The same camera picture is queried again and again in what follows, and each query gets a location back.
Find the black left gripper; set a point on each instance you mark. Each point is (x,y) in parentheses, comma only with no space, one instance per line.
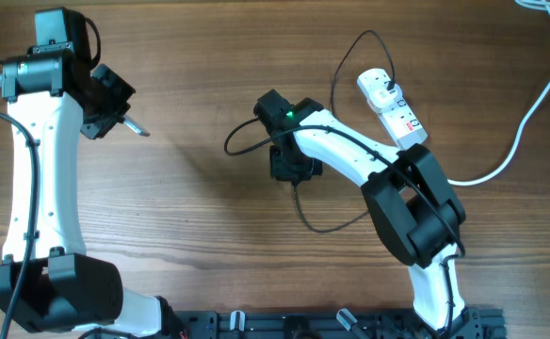
(122,90)

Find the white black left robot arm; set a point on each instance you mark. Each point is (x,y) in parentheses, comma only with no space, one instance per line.
(58,92)

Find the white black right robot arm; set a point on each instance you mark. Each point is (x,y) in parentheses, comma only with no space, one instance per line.
(415,211)

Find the white power strip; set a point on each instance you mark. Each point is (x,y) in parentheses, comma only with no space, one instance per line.
(391,108)

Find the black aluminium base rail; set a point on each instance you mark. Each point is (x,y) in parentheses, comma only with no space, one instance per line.
(473,323)

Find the cyan Galaxy smartphone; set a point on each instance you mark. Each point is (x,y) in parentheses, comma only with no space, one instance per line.
(135,126)

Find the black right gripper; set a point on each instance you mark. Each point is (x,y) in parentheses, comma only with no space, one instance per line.
(278,169)

